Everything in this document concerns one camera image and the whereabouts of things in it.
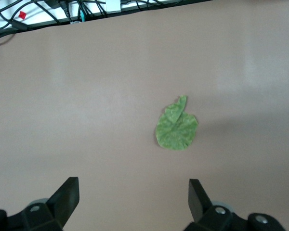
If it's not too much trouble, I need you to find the black cable with connector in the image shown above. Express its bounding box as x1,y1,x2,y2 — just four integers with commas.
0,18,33,46

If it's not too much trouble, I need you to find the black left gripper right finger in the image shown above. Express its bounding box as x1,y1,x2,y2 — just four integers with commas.
184,178,234,231

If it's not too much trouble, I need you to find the brown table cover sheet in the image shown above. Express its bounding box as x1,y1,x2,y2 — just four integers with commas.
0,0,289,231

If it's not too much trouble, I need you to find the green lettuce leaf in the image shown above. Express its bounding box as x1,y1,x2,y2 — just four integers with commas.
155,95,199,152

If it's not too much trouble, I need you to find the small white box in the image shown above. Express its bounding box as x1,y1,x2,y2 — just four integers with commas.
105,0,122,13

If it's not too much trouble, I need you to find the black cable with plug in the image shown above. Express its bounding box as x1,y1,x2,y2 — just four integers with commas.
44,0,72,23

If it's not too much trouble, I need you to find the teal cable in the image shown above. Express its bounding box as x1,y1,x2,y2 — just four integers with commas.
77,8,86,23

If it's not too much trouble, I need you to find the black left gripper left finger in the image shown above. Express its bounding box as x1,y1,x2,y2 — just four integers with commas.
19,177,80,231

